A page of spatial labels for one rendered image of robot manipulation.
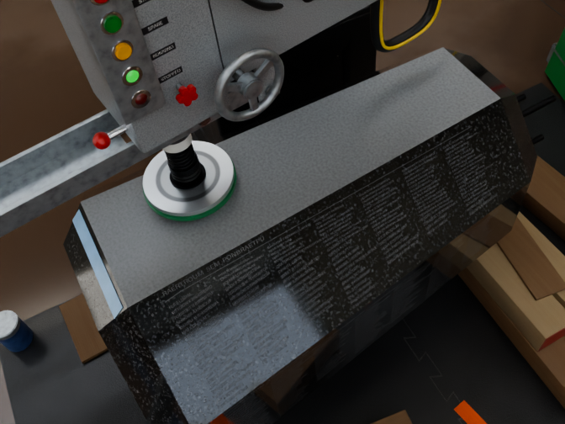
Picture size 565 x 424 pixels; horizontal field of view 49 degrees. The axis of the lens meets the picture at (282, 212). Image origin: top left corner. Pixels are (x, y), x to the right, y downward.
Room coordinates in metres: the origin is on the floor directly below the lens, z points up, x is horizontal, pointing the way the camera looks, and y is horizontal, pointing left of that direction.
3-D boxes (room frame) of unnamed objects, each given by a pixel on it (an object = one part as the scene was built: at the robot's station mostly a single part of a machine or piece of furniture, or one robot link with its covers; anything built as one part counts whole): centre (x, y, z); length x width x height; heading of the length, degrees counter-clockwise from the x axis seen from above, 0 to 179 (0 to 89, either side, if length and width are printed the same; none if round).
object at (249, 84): (0.86, 0.04, 1.18); 0.15 x 0.10 x 0.15; 119
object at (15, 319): (1.00, 0.98, 0.08); 0.10 x 0.10 x 0.13
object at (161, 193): (0.91, 0.20, 0.86); 0.21 x 0.21 x 0.01
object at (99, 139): (0.79, 0.28, 1.15); 0.08 x 0.03 x 0.03; 119
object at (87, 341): (1.00, 0.75, 0.02); 0.25 x 0.10 x 0.01; 23
